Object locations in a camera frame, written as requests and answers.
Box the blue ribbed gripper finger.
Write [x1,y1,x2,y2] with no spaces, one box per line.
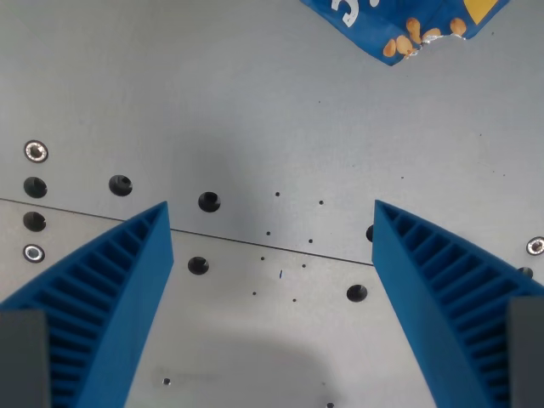
[0,201,175,408]
[371,199,544,408]

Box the blue peanut snack bag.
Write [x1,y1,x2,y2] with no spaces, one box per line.
[299,0,511,67]

